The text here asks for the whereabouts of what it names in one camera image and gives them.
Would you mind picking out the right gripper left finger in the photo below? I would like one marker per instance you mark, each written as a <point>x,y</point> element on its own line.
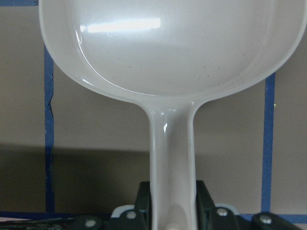
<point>143,207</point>

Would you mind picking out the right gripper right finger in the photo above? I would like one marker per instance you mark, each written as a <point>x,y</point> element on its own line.
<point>205,206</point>

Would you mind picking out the white plastic dustpan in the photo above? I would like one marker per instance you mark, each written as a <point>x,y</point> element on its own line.
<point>170,57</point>

